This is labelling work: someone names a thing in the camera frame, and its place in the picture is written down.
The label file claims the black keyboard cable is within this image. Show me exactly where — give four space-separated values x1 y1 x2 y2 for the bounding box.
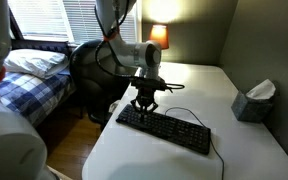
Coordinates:
164 106 225 180

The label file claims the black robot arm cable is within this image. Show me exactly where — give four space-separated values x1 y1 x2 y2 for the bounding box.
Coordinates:
94 0 186 94

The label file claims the blue plaid bed blanket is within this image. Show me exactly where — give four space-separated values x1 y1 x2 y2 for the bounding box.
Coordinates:
0 69 77 128

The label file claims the orange shade table lamp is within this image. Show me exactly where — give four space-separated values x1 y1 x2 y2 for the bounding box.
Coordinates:
148 24 170 51

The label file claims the black office chair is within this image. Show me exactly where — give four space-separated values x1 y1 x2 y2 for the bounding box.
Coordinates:
68 39 132 130

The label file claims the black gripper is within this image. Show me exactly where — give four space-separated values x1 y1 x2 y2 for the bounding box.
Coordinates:
130 86 160 122

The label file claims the small white object by chair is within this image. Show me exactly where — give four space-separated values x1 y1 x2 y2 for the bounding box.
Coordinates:
108 99 121 115

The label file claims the wide white window blind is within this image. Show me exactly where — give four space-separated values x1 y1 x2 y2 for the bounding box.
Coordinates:
62 0 142 46

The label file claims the grey tissue box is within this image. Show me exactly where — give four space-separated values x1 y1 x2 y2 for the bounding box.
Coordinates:
230 90 274 124

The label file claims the dark patterned headboard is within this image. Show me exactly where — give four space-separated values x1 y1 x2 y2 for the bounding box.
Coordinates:
10 38 72 57

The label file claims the narrow white window blind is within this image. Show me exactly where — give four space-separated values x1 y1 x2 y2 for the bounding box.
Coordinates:
7 0 74 43

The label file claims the black computer keyboard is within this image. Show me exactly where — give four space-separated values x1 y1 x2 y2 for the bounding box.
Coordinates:
115 103 212 156

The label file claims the dark slanted wooden beam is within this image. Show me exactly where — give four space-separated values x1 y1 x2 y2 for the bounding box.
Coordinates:
8 9 25 41

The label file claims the white tissue sheet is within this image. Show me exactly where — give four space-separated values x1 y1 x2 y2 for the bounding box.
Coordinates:
245 78 277 101

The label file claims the white pillow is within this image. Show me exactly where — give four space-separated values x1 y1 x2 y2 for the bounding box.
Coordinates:
3 48 70 80

